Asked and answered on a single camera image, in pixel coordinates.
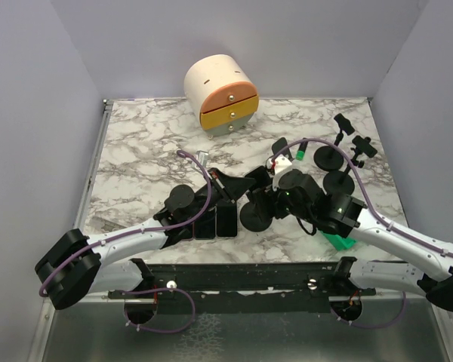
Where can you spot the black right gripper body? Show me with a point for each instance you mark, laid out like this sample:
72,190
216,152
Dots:
284,207

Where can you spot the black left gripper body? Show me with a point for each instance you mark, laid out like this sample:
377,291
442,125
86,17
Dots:
214,176

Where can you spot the black back phone stand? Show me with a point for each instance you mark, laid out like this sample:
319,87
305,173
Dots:
251,221

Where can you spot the white-edged back phone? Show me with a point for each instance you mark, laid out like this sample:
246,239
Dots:
261,176

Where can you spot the grey-cased phone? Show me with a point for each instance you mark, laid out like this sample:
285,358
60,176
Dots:
226,219

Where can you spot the black round-base phone stand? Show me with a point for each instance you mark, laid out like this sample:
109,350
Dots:
327,158

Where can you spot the brown round phone stand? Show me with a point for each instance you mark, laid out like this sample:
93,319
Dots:
281,146

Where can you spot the purple-edged black phone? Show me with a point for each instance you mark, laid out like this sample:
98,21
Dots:
187,234

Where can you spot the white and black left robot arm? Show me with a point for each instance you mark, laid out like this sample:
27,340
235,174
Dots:
75,266

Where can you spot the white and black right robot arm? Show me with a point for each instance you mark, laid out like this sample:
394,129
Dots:
426,265

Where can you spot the green-capped marker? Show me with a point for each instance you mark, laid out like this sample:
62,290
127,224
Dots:
300,154

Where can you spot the green plastic bin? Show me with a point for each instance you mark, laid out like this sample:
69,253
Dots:
338,242

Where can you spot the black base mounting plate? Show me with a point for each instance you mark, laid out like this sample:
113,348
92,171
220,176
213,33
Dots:
216,288

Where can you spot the round cream drawer cabinet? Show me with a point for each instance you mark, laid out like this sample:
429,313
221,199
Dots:
222,96

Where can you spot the clear plastic ruler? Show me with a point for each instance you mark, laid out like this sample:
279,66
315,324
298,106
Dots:
98,223

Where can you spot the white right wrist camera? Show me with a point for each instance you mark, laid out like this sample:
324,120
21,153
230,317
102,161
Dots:
277,168

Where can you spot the aluminium frame rail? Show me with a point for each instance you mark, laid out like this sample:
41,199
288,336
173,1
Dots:
42,332

